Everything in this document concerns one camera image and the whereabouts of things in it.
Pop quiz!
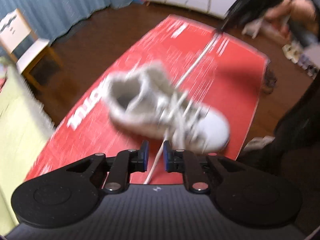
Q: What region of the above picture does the white platform shoe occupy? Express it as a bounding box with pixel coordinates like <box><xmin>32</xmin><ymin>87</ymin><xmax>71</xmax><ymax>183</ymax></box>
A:
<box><xmin>106</xmin><ymin>60</ymin><xmax>231</xmax><ymax>153</ymax></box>

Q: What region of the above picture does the white wooden chair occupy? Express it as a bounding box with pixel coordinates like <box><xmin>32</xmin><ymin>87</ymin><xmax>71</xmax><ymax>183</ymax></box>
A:
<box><xmin>0</xmin><ymin>8</ymin><xmax>63</xmax><ymax>90</ymax></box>

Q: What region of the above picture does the white shoelace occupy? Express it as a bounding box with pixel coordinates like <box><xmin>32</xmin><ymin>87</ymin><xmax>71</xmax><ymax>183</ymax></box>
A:
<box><xmin>144</xmin><ymin>30</ymin><xmax>220</xmax><ymax>185</ymax></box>

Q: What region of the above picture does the red printed cardboard sheet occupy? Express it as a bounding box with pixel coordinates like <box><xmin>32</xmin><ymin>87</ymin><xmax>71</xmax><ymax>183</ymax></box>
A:
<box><xmin>24</xmin><ymin>14</ymin><xmax>270</xmax><ymax>185</ymax></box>

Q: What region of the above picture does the person's black coat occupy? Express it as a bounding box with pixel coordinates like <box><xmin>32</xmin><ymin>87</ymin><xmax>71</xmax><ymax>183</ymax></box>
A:
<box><xmin>237</xmin><ymin>75</ymin><xmax>320</xmax><ymax>230</ymax></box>

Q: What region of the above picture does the blue curtain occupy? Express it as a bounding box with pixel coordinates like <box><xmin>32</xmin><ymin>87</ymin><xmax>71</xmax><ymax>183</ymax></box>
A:
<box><xmin>0</xmin><ymin>0</ymin><xmax>140</xmax><ymax>58</ymax></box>

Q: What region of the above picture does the person's right hand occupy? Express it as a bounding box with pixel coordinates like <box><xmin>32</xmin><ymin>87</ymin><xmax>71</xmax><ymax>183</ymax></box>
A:
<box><xmin>265</xmin><ymin>0</ymin><xmax>318</xmax><ymax>33</ymax></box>

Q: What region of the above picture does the beige slipper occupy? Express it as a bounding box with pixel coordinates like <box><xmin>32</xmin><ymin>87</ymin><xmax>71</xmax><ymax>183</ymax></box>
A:
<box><xmin>282</xmin><ymin>44</ymin><xmax>295</xmax><ymax>58</ymax></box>
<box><xmin>290</xmin><ymin>49</ymin><xmax>302</xmax><ymax>63</ymax></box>

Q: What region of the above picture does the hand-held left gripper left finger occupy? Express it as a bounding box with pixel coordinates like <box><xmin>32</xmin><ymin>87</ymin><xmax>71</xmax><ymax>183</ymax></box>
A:
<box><xmin>66</xmin><ymin>141</ymin><xmax>150</xmax><ymax>193</ymax></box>

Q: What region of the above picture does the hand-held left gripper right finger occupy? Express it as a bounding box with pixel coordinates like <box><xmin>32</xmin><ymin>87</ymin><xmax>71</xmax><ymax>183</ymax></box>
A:
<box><xmin>163</xmin><ymin>141</ymin><xmax>240</xmax><ymax>193</ymax></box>

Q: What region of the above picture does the brown leather boot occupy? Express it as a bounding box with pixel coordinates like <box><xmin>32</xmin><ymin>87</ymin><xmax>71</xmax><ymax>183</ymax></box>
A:
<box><xmin>261</xmin><ymin>66</ymin><xmax>278</xmax><ymax>95</ymax></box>

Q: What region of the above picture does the green covered sofa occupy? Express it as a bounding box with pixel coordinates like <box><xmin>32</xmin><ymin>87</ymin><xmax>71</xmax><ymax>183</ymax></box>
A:
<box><xmin>0</xmin><ymin>57</ymin><xmax>57</xmax><ymax>230</ymax></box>

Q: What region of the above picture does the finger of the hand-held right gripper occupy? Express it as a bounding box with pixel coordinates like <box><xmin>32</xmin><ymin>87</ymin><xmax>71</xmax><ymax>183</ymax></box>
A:
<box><xmin>220</xmin><ymin>0</ymin><xmax>250</xmax><ymax>33</ymax></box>

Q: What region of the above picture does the white crumpled paper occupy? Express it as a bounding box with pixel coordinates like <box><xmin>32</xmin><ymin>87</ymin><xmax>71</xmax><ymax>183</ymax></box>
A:
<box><xmin>241</xmin><ymin>17</ymin><xmax>265</xmax><ymax>39</ymax></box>

